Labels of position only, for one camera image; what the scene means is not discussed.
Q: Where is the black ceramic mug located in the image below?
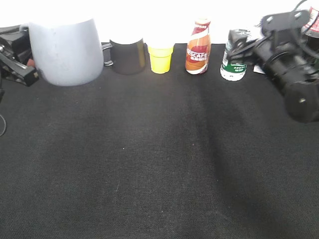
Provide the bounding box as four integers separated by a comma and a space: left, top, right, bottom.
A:
102, 38, 146, 75

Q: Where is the yellow plastic cup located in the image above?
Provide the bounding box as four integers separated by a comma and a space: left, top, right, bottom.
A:
148, 44, 174, 74

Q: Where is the white blueberry milk carton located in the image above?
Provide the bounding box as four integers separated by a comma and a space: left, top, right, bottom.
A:
253, 64, 265, 74

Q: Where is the green label water bottle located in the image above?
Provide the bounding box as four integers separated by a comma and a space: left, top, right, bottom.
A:
220, 36, 247, 81

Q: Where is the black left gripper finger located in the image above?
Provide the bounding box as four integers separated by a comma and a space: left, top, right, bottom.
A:
0, 52, 39, 87

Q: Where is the Nescafe coffee bottle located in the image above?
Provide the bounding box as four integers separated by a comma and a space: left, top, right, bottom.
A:
185, 17, 211, 75

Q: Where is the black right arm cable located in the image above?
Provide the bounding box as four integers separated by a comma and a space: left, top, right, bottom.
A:
291, 0, 319, 60

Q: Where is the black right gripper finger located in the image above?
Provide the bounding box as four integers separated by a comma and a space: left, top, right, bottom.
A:
228, 29, 257, 49
228, 48, 254, 65

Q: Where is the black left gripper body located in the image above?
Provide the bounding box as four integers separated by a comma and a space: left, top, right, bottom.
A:
0, 25, 31, 66

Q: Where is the dark cola bottle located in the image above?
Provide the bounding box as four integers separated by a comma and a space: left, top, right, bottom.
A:
302, 4, 319, 52

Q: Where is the grey ceramic mug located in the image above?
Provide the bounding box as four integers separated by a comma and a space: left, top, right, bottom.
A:
19, 19, 104, 87

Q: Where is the black table cloth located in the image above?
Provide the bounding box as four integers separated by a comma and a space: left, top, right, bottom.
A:
0, 44, 319, 239

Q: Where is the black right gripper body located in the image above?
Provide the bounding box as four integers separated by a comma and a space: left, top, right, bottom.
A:
253, 38, 313, 85

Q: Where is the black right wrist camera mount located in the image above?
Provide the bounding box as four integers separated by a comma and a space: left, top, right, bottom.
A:
259, 10, 310, 34

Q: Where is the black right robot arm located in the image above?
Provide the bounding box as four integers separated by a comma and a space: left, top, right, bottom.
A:
227, 30, 319, 122

